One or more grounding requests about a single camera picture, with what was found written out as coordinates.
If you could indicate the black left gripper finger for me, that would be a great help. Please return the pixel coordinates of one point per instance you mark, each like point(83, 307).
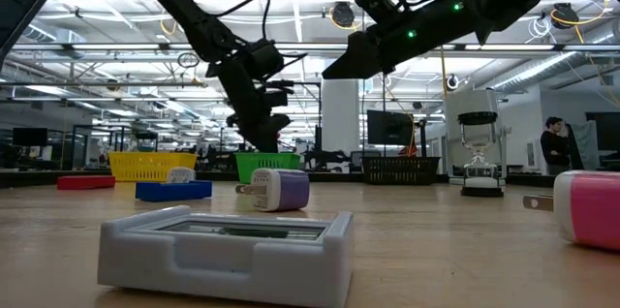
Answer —
point(271, 137)
point(254, 138)

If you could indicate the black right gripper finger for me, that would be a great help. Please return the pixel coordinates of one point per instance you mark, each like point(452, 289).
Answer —
point(358, 51)
point(363, 70)

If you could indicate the purple white USB charger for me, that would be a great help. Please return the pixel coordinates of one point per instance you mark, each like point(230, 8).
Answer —
point(286, 191)

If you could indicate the blue digital thermometer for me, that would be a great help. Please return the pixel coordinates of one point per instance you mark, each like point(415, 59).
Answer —
point(169, 193)

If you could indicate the white sand hourglass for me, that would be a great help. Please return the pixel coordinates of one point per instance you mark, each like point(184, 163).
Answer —
point(478, 118)

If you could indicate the blue sand hourglass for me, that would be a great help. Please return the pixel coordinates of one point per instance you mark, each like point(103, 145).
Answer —
point(146, 135)

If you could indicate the red digital thermometer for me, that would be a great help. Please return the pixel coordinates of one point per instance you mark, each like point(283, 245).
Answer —
point(84, 183)

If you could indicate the pink white USB charger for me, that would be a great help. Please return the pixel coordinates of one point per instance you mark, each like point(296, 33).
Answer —
point(591, 211)

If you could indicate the background black robot arm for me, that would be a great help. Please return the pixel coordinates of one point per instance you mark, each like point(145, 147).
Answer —
point(324, 158)

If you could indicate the green plastic basket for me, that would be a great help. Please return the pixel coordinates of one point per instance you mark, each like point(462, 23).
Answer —
point(264, 160)

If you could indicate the white structural column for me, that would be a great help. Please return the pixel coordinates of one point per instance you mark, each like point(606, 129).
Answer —
point(340, 119)

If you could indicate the black monitor on stand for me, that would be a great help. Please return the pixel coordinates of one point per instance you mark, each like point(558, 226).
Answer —
point(390, 129)

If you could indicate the blue white USB charger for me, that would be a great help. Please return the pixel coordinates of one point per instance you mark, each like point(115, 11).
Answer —
point(180, 175)

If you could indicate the black plastic basket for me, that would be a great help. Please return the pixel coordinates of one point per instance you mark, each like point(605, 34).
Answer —
point(399, 171)

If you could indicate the yellow plastic basket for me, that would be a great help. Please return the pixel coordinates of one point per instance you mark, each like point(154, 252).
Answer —
point(140, 167)

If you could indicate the long ceiling light bar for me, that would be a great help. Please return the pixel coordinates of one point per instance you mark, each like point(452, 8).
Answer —
point(121, 47)

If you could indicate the white plastic tray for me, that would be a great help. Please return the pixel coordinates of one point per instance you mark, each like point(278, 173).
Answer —
point(218, 269)

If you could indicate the person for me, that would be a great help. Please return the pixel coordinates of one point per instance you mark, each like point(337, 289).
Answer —
point(552, 150)

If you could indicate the small black monitor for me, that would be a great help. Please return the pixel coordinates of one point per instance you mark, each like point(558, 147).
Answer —
point(30, 137)

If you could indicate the large black monitor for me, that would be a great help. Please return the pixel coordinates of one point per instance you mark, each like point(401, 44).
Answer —
point(608, 131)

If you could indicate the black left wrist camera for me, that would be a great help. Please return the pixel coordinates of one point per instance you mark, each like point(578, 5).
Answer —
point(278, 97)

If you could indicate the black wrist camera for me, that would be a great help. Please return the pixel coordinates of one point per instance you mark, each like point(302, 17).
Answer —
point(378, 3)
point(278, 97)

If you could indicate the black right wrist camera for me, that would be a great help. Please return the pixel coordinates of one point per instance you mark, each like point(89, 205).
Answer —
point(378, 3)

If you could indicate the white wall picture frame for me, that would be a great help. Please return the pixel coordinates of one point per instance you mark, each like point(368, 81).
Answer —
point(531, 154)

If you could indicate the black aluminium table frame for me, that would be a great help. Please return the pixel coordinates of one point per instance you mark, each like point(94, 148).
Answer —
point(29, 179)

